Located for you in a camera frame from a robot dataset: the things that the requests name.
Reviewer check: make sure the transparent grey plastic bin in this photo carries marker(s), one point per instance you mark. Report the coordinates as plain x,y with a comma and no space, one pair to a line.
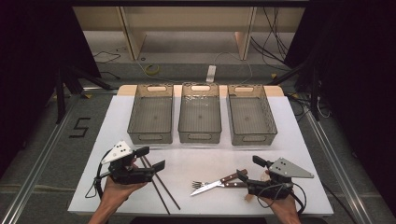
250,116
200,115
151,115

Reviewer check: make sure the person's left hand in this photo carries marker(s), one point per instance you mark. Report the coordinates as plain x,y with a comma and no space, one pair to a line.
116,193

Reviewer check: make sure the dark brown chopstick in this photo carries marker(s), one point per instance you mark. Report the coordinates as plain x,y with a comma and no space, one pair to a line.
171,197
162,199

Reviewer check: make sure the light wooden shelf unit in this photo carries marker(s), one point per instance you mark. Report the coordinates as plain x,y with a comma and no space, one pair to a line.
186,21

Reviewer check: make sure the yellow tape roll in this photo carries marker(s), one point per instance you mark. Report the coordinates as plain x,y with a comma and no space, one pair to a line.
152,69

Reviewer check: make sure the aluminium floor rail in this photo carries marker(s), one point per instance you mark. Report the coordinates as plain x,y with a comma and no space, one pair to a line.
37,168
339,168

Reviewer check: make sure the black curtain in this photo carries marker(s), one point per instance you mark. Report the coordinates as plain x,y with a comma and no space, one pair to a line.
28,62
358,77

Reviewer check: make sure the white power strip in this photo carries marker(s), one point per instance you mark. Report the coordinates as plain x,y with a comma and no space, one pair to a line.
211,73

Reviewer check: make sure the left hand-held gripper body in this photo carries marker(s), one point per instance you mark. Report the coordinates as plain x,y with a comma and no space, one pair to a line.
124,172

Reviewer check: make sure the black metal stand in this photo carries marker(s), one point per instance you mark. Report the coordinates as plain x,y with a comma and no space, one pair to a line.
60,93
315,93

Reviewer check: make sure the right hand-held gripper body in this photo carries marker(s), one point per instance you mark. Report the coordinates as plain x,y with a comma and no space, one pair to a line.
277,183

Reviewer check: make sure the person's right hand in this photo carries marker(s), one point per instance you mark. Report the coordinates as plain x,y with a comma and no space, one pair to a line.
285,207

